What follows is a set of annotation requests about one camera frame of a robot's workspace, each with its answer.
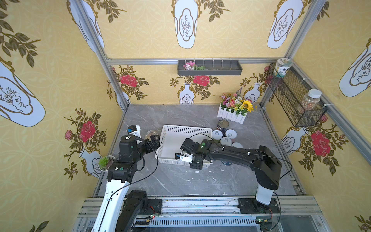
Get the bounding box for flower box white fence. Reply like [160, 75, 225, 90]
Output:
[217, 93, 254, 124]

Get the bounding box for glass jar green label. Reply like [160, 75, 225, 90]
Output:
[273, 58, 293, 78]

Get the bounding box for dark tomato tin can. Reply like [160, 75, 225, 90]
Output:
[217, 119, 229, 134]

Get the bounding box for white perforated plastic basket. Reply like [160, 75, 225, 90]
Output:
[157, 125, 212, 166]

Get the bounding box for pink label white-lid can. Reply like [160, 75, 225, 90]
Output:
[225, 129, 237, 139]

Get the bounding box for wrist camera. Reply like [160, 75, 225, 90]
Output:
[127, 125, 142, 138]
[175, 153, 193, 163]

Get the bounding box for small potted green plant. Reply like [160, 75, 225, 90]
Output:
[98, 155, 115, 172]

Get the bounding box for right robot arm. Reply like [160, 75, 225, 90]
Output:
[175, 138, 282, 206]

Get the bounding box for pink flowers on shelf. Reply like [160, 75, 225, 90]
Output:
[183, 61, 206, 71]

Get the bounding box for green label white-lid can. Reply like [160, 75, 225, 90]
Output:
[212, 130, 223, 143]

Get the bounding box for grey wall shelf tray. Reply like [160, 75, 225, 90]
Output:
[177, 59, 243, 76]

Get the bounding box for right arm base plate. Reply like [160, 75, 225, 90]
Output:
[237, 198, 280, 214]

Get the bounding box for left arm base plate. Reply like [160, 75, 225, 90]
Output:
[144, 198, 162, 215]

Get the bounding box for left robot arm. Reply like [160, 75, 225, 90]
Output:
[92, 134, 160, 232]

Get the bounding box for plastic jar white lid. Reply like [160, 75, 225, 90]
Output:
[300, 89, 322, 111]

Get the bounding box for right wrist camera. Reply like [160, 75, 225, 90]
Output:
[175, 153, 193, 163]

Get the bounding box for blue tin can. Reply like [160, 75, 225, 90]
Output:
[222, 161, 233, 166]
[145, 130, 159, 141]

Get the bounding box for black wire wall basket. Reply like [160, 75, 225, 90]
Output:
[265, 63, 327, 128]

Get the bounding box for orange label white-lid can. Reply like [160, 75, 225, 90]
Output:
[220, 137, 233, 146]

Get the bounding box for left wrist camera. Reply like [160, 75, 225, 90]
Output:
[127, 125, 142, 138]

